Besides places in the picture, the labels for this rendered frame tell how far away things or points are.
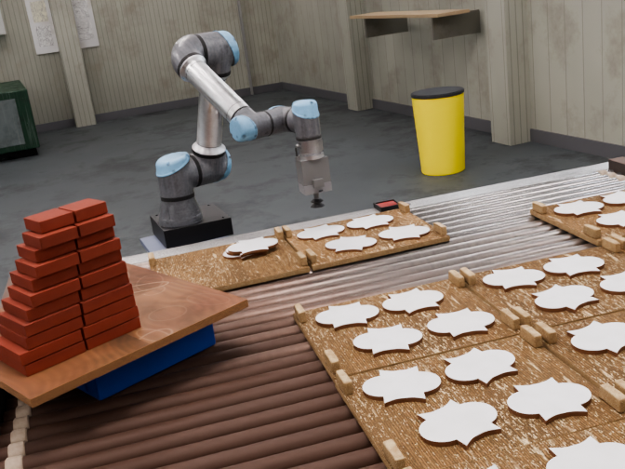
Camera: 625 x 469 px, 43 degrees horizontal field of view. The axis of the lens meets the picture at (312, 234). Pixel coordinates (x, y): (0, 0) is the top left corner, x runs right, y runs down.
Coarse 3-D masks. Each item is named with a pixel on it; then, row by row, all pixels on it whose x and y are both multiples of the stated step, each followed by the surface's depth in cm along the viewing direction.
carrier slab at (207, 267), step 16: (176, 256) 239; (192, 256) 237; (208, 256) 235; (256, 256) 229; (272, 256) 227; (288, 256) 226; (160, 272) 227; (176, 272) 225; (192, 272) 223; (208, 272) 221; (224, 272) 220; (240, 272) 218; (256, 272) 216; (272, 272) 215; (288, 272) 214; (304, 272) 215; (224, 288) 210
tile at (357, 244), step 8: (336, 240) 231; (344, 240) 230; (352, 240) 229; (360, 240) 228; (368, 240) 227; (376, 240) 227; (328, 248) 226; (336, 248) 224; (344, 248) 223; (352, 248) 222; (360, 248) 221
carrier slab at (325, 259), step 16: (336, 224) 249; (400, 224) 241; (416, 224) 239; (288, 240) 240; (320, 240) 236; (384, 240) 228; (416, 240) 225; (432, 240) 224; (448, 240) 225; (320, 256) 222; (336, 256) 221; (352, 256) 219; (368, 256) 220
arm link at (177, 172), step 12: (168, 156) 270; (180, 156) 267; (192, 156) 272; (156, 168) 267; (168, 168) 264; (180, 168) 265; (192, 168) 269; (168, 180) 265; (180, 180) 266; (192, 180) 269; (168, 192) 267; (180, 192) 267; (192, 192) 271
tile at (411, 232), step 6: (390, 228) 236; (396, 228) 235; (402, 228) 234; (408, 228) 233; (414, 228) 233; (420, 228) 232; (426, 228) 231; (384, 234) 230; (390, 234) 230; (396, 234) 229; (402, 234) 228; (408, 234) 228; (414, 234) 227; (420, 234) 227; (426, 234) 228; (396, 240) 225; (402, 240) 226
